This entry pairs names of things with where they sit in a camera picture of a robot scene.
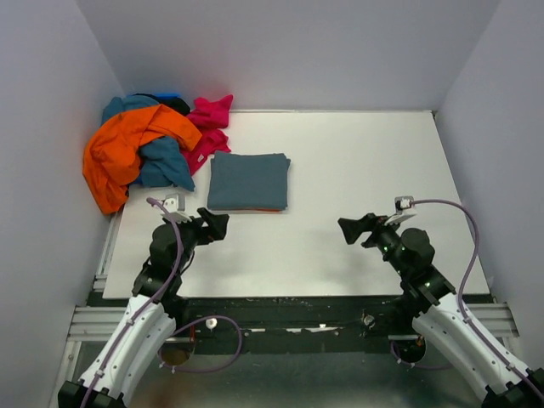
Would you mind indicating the aluminium extrusion frame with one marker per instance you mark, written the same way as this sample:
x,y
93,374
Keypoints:
x,y
113,316

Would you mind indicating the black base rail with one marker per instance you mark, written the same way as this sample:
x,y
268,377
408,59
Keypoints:
x,y
296,325

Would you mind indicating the orange t-shirt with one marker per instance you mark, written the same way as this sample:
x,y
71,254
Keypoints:
x,y
111,158
248,210

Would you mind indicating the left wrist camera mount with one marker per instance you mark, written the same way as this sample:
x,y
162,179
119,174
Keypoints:
x,y
174,208

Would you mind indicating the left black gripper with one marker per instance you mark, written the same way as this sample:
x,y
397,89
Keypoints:
x,y
202,228

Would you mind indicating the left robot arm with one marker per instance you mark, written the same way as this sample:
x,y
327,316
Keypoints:
x,y
153,313

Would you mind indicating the teal blue t-shirt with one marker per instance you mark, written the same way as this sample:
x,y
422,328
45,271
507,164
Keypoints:
x,y
162,163

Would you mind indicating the magenta t-shirt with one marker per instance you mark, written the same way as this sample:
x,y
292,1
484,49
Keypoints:
x,y
211,118

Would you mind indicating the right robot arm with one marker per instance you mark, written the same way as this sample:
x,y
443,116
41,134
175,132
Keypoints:
x,y
437,312

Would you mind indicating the grey-blue t-shirt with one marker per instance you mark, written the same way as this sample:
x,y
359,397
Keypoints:
x,y
242,181

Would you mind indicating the black garment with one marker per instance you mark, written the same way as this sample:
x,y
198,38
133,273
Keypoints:
x,y
179,105

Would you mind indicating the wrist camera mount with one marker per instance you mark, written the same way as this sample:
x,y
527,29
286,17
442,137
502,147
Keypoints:
x,y
174,208
405,209

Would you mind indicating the crumpled orange t-shirt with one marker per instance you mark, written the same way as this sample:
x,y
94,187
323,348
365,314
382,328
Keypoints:
x,y
111,158

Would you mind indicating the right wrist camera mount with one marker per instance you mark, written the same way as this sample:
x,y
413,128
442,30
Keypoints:
x,y
405,209

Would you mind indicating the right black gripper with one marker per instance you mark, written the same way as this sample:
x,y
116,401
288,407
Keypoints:
x,y
373,231

